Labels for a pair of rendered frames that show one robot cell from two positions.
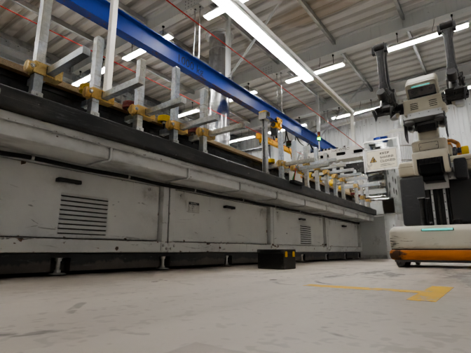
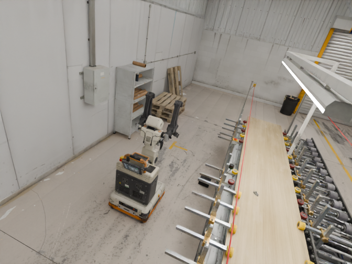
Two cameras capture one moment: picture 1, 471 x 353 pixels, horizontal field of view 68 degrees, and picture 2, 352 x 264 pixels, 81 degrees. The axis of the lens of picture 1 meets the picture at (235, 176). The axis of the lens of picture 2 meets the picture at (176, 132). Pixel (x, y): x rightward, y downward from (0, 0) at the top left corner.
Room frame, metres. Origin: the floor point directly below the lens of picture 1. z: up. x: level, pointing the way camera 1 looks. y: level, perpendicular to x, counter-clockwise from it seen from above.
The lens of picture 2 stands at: (4.89, -1.99, 2.57)
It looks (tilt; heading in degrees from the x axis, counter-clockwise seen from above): 28 degrees down; 159
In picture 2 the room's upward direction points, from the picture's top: 11 degrees clockwise
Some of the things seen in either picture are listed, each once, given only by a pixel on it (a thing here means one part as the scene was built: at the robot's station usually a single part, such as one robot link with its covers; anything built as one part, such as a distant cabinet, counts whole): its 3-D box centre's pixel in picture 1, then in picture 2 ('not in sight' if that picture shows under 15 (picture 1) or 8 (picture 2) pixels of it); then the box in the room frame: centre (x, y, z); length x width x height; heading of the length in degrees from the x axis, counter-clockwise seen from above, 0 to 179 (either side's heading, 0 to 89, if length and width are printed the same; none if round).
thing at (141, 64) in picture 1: (139, 101); not in sight; (1.69, 0.50, 0.87); 0.04 x 0.04 x 0.48; 54
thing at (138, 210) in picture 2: not in sight; (128, 206); (2.87, -1.71, 0.23); 0.41 x 0.02 x 0.08; 53
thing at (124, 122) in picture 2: not in sight; (134, 100); (0.26, -1.43, 0.78); 0.90 x 0.45 x 1.55; 144
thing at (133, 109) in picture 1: (141, 113); not in sight; (1.71, 0.49, 0.81); 0.14 x 0.06 x 0.05; 144
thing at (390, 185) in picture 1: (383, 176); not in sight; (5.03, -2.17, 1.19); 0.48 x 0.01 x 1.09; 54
